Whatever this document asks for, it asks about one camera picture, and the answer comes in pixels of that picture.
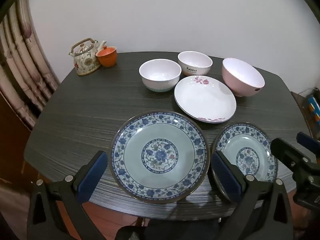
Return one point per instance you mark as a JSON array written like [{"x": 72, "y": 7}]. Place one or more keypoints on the blue box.
[{"x": 313, "y": 107}]

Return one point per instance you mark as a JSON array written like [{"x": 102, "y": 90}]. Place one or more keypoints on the white plate with pink flowers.
[{"x": 205, "y": 100}]

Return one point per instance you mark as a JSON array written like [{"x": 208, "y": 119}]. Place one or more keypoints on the orange lidded cup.
[{"x": 107, "y": 57}]

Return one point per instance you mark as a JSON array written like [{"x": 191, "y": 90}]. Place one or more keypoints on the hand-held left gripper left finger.
[{"x": 92, "y": 177}]

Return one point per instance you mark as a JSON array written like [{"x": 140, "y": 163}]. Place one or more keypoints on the small blue floral plate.
[{"x": 247, "y": 140}]

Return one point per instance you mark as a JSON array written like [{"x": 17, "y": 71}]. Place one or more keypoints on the white bowl with teal base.
[{"x": 160, "y": 72}]

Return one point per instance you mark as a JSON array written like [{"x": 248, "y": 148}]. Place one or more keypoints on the large pink bowl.
[{"x": 240, "y": 77}]

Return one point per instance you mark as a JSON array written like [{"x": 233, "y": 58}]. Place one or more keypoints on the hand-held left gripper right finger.
[{"x": 225, "y": 180}]

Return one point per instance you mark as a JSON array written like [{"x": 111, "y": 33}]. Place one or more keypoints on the floral ceramic teapot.
[{"x": 85, "y": 62}]

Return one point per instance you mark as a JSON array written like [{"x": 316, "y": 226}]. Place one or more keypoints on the large blue floral plate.
[{"x": 160, "y": 135}]

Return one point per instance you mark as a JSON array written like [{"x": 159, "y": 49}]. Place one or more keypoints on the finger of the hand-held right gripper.
[
  {"x": 305, "y": 140},
  {"x": 287, "y": 152}
]

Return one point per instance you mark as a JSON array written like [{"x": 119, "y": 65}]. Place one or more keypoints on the white bowl with pink base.
[{"x": 195, "y": 61}]

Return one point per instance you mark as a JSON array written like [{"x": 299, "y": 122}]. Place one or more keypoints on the person's dark pants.
[{"x": 175, "y": 230}]

